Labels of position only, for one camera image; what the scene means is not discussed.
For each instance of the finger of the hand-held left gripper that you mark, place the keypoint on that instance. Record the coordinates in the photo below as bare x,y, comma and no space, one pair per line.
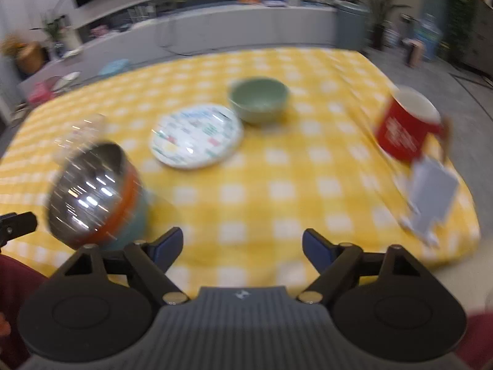
17,226

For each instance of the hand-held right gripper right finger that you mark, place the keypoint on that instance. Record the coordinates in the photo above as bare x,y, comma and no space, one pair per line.
316,248

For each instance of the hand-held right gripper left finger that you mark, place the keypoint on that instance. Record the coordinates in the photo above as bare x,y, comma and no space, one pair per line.
168,247

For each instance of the steel bowl with orange band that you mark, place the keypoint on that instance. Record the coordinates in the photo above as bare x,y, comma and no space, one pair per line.
90,196

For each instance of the white printed plate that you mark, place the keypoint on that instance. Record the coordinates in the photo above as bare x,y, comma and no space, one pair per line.
196,137

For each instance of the green ceramic bowl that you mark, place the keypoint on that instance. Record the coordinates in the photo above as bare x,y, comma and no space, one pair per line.
259,98

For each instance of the yellow checkered tablecloth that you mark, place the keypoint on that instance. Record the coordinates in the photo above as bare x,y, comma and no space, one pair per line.
269,200

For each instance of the person's maroon clothing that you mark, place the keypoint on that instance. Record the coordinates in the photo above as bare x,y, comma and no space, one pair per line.
17,296

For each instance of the grey and white stand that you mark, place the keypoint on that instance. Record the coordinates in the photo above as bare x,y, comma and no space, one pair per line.
431,196

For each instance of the pink basket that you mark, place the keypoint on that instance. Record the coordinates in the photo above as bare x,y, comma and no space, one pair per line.
40,93

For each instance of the round white side table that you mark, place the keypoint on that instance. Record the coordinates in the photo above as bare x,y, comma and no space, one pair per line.
68,81

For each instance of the golden vase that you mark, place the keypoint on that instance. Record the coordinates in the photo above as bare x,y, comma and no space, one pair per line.
30,57

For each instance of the dried yellow flowers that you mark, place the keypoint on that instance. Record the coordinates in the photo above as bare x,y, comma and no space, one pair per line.
12,44

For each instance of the light blue stool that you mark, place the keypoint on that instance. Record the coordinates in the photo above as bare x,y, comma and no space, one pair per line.
114,68

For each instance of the small green potted plant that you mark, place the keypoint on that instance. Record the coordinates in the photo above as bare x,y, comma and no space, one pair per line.
54,29

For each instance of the small pink heater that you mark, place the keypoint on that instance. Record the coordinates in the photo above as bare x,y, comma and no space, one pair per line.
415,53

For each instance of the grey trash bin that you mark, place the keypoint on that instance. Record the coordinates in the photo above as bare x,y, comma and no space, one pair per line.
352,27

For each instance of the long grey TV cabinet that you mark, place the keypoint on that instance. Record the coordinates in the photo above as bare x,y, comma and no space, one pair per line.
215,27

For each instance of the plastic bags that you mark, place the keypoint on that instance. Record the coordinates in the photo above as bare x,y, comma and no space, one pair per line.
429,34

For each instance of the potted plant with long leaves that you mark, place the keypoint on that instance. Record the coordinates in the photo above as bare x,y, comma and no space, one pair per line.
379,11

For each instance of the dark grey drawer cabinet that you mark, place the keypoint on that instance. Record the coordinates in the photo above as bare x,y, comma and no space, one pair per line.
483,38

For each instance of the tall leafy plant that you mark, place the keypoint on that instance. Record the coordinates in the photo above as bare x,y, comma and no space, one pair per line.
460,7

